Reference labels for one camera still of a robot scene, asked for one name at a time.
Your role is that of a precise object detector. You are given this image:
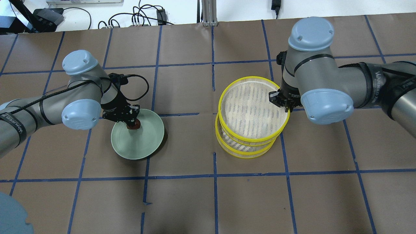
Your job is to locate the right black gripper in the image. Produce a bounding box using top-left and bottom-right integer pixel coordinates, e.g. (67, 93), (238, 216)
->
(268, 52), (303, 113)

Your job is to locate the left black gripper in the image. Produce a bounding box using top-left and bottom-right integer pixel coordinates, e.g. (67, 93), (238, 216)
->
(100, 73), (141, 129)

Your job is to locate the brown bun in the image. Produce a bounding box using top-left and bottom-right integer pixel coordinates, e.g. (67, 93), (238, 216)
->
(126, 119), (141, 129)

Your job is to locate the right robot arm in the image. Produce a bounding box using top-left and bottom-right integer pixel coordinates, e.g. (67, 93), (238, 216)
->
(268, 17), (416, 136)

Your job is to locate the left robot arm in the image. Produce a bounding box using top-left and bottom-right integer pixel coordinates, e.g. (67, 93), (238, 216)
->
(0, 49), (141, 157)

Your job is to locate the white steamer cloth top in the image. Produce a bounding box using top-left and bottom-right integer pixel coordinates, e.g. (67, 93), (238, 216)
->
(222, 81), (286, 139)

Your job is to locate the green plate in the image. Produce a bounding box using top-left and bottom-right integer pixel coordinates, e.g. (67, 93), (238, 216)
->
(110, 109), (165, 160)

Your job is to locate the black power adapter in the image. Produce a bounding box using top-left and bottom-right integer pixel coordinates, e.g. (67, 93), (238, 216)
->
(156, 9), (167, 25)

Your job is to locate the aluminium frame post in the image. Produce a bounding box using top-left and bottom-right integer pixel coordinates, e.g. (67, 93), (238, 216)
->
(201, 0), (218, 27)

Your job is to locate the black camera stand base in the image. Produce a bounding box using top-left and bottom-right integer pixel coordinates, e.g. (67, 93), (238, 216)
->
(0, 0), (64, 35)

